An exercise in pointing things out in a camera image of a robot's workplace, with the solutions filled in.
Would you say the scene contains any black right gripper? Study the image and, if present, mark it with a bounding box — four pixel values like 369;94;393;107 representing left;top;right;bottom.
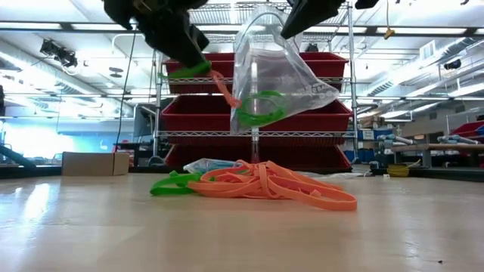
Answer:
281;0;380;40

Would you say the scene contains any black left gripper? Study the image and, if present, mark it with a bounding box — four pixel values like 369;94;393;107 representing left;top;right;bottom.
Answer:
104;0;210;69

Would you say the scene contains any blue rubber band bunch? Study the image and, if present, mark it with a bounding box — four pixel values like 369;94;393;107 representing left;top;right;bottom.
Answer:
196;160;237;171

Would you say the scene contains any orange rubber band bunch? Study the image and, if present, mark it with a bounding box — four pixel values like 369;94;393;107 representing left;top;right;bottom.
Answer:
188;159;358;212

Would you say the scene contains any red plastic bin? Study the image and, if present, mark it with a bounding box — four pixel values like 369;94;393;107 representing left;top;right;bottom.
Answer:
283;98;353;147
162;52;237;94
257;145;351;169
160;94;235;147
164;145;253;169
300;51;349;94

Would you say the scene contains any grey cabinet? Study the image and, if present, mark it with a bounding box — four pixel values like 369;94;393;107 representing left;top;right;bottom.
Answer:
132;104;158;144

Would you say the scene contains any white ceiling air vent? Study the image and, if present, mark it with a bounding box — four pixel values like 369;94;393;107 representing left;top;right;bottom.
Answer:
418;39;436;60

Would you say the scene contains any black ceiling spotlight cluster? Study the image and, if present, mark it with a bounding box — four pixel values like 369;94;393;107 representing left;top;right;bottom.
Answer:
39;39;79;70

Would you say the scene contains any blue labelled box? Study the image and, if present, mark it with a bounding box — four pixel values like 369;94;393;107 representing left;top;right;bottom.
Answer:
357;128;385;141

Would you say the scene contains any blue storage bin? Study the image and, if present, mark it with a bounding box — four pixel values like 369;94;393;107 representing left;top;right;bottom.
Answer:
343;149;375;164

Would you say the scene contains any black ceiling device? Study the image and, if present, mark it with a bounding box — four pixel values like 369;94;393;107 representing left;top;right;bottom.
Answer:
443;58;463;72

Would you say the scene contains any pale blue padded tube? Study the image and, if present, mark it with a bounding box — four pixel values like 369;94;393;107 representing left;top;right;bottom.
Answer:
437;134;482;146
377;133;416;149

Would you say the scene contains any small cardboard box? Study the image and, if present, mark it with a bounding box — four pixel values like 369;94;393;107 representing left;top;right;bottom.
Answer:
61;151;131;177

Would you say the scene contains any wooden workbench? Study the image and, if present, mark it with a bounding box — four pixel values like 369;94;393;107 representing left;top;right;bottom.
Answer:
391;142;484;169

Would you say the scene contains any red storage bin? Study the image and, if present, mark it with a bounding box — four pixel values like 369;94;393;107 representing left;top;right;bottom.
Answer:
449;120;484;140

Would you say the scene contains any yellow hanging cord plug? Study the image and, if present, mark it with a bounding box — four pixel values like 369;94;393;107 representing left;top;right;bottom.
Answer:
383;0;397;41

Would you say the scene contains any chrome wire shelf rack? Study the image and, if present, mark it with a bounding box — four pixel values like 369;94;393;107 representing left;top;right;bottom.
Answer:
153;2;360;169

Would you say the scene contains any yellow wire spool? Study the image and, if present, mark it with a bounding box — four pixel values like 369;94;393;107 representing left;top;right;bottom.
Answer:
386;163;412;178

